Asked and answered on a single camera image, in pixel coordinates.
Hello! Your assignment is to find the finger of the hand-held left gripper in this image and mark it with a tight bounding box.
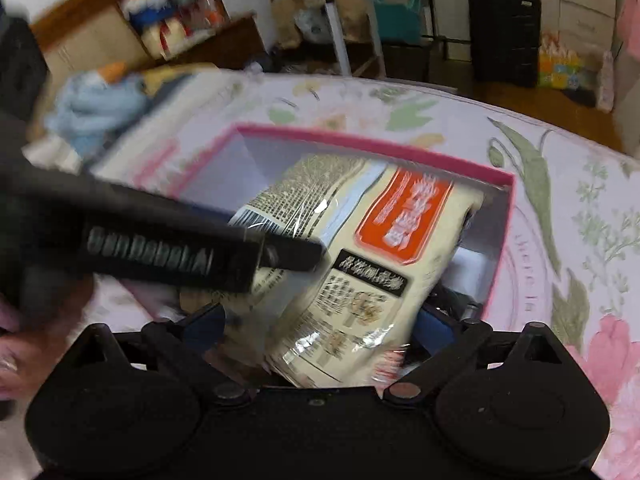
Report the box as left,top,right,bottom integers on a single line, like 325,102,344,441
257,232,326,273

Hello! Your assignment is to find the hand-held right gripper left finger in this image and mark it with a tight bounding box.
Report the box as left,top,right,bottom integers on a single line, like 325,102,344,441
65,304,251,403

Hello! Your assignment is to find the brown paper bag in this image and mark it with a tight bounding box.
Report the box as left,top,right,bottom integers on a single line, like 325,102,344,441
335,0,373,43
270,0,306,48

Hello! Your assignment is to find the wooden headboard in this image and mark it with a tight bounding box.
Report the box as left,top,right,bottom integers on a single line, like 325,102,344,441
30,0,151,93

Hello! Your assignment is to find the white bag with red handle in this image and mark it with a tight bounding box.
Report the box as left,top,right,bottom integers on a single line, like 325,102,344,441
140,20,191,58

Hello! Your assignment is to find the orange drink bottle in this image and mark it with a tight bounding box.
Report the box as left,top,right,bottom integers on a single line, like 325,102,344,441
205,0,231,28

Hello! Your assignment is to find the colourful gift bag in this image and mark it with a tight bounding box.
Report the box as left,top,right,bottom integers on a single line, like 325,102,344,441
537,35,586,90

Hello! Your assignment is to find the black crate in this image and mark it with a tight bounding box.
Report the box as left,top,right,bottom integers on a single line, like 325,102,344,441
382,40,433,83

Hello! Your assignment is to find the dark wooden nightstand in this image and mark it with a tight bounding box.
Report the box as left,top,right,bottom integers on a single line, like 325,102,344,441
145,12,268,73

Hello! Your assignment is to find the large beige snack packet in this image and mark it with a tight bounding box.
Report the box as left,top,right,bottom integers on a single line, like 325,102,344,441
227,155,488,388

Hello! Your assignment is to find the black snack packet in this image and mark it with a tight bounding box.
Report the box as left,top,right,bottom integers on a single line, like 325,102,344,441
425,285,483,326

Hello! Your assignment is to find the light blue cloth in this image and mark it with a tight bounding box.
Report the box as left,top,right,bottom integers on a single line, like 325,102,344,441
45,67,151,156

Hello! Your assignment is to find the grey patterned bag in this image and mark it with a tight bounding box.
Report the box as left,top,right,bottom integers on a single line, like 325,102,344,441
295,7,333,43

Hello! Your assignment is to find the folding side table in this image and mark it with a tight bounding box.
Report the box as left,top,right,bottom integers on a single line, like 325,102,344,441
320,0,496,78

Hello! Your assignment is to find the blue and white bundle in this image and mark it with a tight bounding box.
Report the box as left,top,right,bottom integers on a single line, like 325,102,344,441
122,0,171,28

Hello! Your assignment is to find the teal shopping bag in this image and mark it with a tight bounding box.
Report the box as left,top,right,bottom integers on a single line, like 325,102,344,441
372,0,423,45

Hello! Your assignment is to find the pink hanging bag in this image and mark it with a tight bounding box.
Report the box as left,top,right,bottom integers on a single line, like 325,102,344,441
616,0,640,61

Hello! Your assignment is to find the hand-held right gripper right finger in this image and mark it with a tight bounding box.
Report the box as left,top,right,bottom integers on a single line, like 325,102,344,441
384,309,568,405

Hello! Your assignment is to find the black suitcase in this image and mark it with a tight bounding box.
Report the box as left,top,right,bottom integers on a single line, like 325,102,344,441
466,0,543,88

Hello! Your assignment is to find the pink cardboard box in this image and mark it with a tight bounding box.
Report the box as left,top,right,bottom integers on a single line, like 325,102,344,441
135,124,516,321

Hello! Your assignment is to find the person's left hand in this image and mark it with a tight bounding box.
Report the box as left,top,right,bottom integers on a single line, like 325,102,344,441
0,280,98,401

